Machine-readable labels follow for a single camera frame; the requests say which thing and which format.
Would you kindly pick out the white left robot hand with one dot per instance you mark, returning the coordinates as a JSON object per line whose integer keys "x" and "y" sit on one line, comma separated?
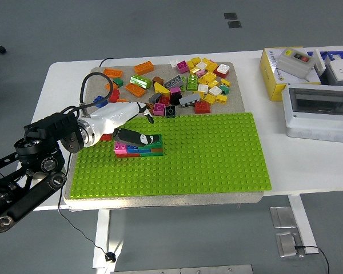
{"x": 114, "y": 114}

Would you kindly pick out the red four-stud brick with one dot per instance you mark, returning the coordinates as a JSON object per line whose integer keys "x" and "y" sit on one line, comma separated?
{"x": 115, "y": 97}

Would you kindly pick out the red eight-stud brick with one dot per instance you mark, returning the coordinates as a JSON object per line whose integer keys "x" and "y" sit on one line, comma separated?
{"x": 105, "y": 137}

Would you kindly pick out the dark green eight-stud brick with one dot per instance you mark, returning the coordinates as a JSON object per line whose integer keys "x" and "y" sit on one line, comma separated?
{"x": 156, "y": 145}

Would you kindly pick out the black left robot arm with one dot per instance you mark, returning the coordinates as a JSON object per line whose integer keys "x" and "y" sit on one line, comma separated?
{"x": 51, "y": 125}

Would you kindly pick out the orange long brick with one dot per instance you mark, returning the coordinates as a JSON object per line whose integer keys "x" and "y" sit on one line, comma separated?
{"x": 135, "y": 90}
{"x": 144, "y": 68}
{"x": 117, "y": 73}
{"x": 121, "y": 100}

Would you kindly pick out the blue four-stud brick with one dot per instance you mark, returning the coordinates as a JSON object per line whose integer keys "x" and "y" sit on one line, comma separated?
{"x": 98, "y": 100}

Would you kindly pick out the small orange brick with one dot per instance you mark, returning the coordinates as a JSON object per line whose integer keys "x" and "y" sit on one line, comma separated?
{"x": 108, "y": 86}

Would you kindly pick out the magenta four-stud brick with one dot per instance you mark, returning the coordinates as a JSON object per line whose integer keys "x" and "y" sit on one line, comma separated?
{"x": 120, "y": 148}
{"x": 159, "y": 109}
{"x": 182, "y": 66}

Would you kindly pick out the brown four-stud brick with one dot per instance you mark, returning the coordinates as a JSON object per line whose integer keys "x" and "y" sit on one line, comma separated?
{"x": 157, "y": 149}
{"x": 151, "y": 105}

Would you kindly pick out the blue eight-stud brick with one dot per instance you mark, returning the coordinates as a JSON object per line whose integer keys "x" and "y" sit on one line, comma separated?
{"x": 132, "y": 148}

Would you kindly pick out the lime green long brick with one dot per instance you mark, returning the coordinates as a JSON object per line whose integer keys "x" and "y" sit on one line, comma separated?
{"x": 141, "y": 81}

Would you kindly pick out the flat red brick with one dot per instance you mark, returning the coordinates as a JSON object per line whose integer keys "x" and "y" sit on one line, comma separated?
{"x": 128, "y": 155}

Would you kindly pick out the grey sloped brick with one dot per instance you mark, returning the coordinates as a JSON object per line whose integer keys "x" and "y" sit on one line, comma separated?
{"x": 155, "y": 98}

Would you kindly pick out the small red brick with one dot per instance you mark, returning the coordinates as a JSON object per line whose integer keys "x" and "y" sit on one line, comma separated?
{"x": 164, "y": 100}

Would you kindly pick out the yellow curved brick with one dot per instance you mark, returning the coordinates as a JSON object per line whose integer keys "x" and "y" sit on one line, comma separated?
{"x": 161, "y": 89}

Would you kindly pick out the flat green brick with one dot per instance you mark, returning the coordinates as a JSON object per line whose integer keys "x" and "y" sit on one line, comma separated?
{"x": 151, "y": 154}

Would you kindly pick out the small brown brick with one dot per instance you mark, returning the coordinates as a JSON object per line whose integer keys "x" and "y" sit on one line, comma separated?
{"x": 157, "y": 80}

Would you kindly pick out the black four-stud brick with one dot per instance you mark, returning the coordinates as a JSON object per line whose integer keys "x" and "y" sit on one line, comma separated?
{"x": 170, "y": 111}

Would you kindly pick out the small magenta brick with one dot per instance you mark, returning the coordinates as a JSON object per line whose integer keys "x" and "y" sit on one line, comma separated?
{"x": 175, "y": 90}

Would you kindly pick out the grey long brick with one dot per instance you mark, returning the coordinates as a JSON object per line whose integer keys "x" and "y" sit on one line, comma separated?
{"x": 173, "y": 82}
{"x": 189, "y": 100}

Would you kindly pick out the small lime green brick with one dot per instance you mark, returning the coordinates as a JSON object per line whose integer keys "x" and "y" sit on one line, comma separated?
{"x": 183, "y": 85}

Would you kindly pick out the small white brick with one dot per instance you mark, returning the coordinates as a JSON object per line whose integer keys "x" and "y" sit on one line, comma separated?
{"x": 174, "y": 63}

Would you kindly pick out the lime green eight-stud brick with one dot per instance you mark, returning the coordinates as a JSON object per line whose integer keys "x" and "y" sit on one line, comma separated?
{"x": 192, "y": 82}

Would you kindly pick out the red sloped brick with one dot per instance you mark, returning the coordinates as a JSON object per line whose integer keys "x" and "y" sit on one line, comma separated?
{"x": 202, "y": 107}

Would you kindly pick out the pink brick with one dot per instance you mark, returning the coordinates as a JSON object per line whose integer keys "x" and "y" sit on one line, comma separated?
{"x": 200, "y": 73}

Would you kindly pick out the red brick white top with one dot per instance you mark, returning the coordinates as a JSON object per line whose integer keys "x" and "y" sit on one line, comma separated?
{"x": 222, "y": 68}

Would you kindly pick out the lime green studded baseplate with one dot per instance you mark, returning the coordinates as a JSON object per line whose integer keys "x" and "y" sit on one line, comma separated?
{"x": 203, "y": 157}

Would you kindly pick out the grey-brown mat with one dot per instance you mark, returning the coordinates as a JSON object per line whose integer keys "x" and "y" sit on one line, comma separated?
{"x": 234, "y": 105}

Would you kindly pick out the white table leg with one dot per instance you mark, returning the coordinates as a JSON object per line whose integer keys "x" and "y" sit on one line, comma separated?
{"x": 301, "y": 222}
{"x": 101, "y": 234}

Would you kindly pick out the black floor cover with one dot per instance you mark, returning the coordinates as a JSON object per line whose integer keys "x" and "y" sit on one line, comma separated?
{"x": 234, "y": 24}
{"x": 230, "y": 15}

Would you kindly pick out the yellow cardboard box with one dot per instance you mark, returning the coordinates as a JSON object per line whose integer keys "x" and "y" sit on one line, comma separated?
{"x": 267, "y": 74}

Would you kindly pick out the long metal floor plate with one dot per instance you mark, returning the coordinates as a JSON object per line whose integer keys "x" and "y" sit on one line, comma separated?
{"x": 183, "y": 270}

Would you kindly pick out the white electrical distribution box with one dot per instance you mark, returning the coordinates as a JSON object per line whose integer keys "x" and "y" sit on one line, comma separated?
{"x": 317, "y": 125}

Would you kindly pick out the blue plastic bin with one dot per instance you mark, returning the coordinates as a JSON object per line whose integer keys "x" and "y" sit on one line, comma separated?
{"x": 338, "y": 53}

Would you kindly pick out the grey push-button switch box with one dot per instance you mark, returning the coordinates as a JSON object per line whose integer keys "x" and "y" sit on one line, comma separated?
{"x": 291, "y": 67}

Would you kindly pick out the white switch plate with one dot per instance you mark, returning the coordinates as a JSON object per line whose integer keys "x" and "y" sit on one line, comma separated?
{"x": 319, "y": 64}

